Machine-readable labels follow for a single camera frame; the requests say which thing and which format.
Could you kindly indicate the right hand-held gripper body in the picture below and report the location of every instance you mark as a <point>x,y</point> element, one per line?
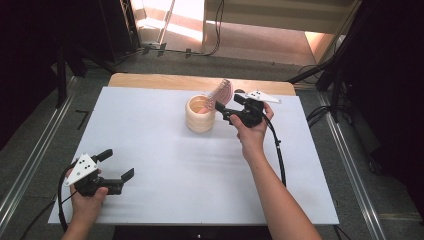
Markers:
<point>253,113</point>

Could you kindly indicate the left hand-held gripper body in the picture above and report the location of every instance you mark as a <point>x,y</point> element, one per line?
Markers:
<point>83,170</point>

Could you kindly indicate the pink hairbrush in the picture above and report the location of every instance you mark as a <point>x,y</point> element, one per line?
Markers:
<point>221,93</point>

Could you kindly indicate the beige ribbed cup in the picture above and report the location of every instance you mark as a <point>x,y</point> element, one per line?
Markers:
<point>200,123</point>

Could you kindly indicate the person's right hand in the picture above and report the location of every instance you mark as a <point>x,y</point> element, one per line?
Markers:
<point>253,140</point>

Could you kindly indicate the person's left hand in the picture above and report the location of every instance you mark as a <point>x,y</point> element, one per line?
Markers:
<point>85,208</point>

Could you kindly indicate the white board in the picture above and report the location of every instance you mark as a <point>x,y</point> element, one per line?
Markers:
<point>186,173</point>

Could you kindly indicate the wooden table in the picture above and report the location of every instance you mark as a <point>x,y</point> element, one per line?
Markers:
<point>160,81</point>

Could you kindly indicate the black metal stand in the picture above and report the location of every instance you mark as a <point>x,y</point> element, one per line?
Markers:
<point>335,83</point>
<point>61,80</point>

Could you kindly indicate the black table base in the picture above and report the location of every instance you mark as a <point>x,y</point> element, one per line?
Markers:
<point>200,233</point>

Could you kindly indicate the silver metal ladder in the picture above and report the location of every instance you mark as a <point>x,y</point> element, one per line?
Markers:
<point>166,23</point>

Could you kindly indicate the metal floor rail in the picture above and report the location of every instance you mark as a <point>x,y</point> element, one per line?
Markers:
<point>36,143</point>
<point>346,160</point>

